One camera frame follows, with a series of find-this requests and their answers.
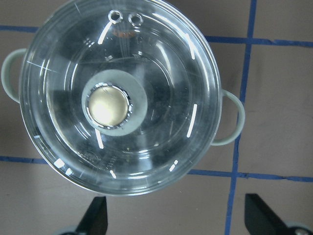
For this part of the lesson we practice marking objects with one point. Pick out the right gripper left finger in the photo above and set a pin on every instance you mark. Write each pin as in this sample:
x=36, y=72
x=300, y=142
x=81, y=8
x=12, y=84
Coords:
x=95, y=220

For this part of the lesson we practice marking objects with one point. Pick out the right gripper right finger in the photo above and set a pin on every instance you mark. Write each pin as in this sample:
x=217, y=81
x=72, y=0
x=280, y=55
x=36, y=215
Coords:
x=259, y=217

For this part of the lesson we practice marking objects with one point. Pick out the glass pot lid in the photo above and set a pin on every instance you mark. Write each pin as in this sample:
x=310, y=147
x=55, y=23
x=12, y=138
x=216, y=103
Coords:
x=121, y=97

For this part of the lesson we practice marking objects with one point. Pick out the pale green cooking pot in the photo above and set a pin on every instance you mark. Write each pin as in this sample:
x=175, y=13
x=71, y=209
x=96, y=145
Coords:
x=231, y=106

